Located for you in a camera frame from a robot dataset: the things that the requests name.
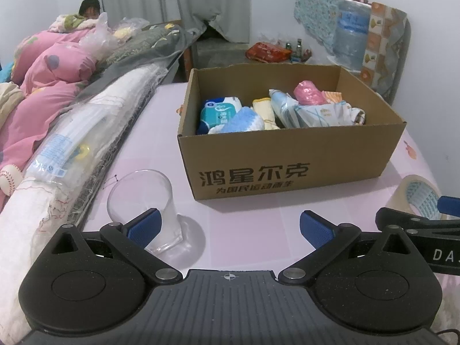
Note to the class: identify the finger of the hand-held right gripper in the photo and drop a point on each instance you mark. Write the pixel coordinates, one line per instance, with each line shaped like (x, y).
(420, 221)
(449, 206)

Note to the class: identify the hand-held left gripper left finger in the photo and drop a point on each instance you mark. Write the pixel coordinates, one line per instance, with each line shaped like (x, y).
(145, 228)

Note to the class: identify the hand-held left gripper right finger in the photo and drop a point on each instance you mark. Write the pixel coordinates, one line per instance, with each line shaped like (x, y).
(316, 230)

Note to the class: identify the clear glass cup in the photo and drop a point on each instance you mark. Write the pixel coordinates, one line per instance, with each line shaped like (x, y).
(143, 194)

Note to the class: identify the brown cardboard box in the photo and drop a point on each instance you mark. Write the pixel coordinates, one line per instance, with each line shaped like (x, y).
(287, 161)

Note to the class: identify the blue face mask packet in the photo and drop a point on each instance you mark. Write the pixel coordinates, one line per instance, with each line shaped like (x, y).
(312, 115)

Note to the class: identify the orange striped white towel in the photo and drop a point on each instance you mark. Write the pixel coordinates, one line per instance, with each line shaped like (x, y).
(357, 115)

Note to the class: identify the cream cloth with yellow trim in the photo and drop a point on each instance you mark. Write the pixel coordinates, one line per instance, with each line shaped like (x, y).
(264, 111)

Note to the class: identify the blue white knitted cloth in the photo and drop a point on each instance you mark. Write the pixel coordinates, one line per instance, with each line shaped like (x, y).
(244, 120)

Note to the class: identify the green blue tissue packet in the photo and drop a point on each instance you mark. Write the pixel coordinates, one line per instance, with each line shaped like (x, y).
(215, 111)

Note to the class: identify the pink plastic bag roll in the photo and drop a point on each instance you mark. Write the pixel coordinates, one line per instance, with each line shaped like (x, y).
(307, 93)

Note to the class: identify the clear packing tape roll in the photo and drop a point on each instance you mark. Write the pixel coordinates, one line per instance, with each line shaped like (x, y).
(413, 194)

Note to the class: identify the clear plastic wrapped package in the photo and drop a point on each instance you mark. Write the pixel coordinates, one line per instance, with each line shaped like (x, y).
(68, 143)

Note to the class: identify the rolled patterned mat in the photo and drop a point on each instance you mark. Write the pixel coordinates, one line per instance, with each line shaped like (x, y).
(388, 43)

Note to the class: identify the pink blanket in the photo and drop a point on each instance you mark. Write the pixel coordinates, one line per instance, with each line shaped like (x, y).
(50, 79)

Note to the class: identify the cream blanket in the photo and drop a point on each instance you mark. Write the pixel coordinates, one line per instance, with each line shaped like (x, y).
(10, 104)

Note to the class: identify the grey blanket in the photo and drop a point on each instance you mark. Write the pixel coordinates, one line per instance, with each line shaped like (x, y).
(143, 43)

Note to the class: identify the red snack bag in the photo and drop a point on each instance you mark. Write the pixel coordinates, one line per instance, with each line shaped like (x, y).
(267, 51)

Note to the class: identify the crumpled clear plastic bag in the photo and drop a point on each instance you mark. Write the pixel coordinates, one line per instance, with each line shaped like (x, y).
(104, 32)

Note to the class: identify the blue water jug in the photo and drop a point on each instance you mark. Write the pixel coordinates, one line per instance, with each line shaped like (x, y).
(350, 32)

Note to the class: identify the green yellow blanket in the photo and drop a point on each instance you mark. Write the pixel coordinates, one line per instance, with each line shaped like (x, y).
(68, 21)

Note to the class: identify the floral hanging cloth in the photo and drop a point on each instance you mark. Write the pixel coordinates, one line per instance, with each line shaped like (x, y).
(316, 3)

